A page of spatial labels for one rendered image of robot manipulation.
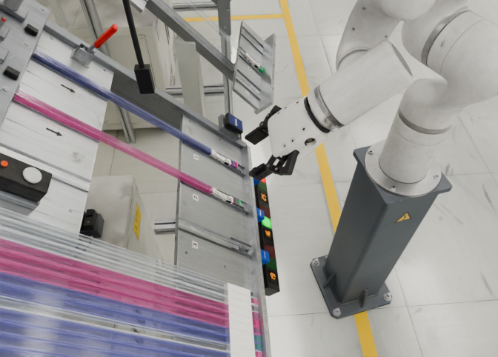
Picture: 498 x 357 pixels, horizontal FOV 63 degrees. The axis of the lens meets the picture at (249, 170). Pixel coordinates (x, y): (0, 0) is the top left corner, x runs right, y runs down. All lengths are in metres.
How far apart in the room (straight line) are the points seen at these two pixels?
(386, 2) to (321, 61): 2.00
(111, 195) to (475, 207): 1.56
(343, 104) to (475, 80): 0.25
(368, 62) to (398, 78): 0.05
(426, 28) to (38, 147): 0.70
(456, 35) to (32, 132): 0.73
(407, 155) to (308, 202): 0.92
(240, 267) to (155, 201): 1.08
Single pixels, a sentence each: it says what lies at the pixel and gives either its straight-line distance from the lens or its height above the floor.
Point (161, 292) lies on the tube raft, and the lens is 0.69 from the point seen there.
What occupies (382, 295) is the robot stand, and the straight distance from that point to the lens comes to 1.69.
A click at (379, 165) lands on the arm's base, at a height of 0.71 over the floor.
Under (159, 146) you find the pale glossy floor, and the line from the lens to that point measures 2.10.
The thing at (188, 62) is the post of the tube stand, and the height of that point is 0.77.
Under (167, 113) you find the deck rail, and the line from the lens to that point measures 0.98.
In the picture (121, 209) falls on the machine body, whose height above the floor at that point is 0.62.
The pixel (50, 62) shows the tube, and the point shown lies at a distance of 0.83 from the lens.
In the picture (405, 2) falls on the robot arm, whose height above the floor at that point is 1.23.
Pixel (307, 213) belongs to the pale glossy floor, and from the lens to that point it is 1.83.
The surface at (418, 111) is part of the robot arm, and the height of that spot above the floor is 0.93.
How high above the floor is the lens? 1.52
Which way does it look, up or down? 51 degrees down
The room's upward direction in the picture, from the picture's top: straight up
